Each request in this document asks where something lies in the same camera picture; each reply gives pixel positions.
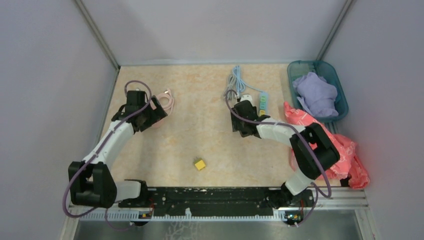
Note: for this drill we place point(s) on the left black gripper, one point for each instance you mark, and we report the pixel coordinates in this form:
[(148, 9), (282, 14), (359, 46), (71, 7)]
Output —
[(157, 114)]

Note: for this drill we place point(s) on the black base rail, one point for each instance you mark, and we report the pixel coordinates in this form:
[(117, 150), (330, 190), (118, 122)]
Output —
[(218, 201)]

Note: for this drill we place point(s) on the teal plastic basket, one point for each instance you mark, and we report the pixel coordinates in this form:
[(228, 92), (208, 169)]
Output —
[(300, 68)]

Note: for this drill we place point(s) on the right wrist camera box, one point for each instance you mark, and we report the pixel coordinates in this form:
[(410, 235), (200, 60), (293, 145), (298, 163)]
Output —
[(246, 97)]

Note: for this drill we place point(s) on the lavender cloth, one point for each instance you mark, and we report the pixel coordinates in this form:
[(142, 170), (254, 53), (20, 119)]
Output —
[(316, 96)]

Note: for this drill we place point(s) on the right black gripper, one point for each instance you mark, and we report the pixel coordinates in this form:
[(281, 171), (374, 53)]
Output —
[(236, 124)]

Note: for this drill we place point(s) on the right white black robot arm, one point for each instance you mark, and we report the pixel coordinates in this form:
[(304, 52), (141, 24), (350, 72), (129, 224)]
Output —
[(313, 150)]

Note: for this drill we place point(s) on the light blue power strip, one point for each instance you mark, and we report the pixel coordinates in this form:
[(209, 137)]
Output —
[(264, 93)]

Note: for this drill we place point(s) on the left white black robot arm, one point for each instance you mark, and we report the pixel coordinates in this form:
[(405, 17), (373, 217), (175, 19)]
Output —
[(91, 181)]

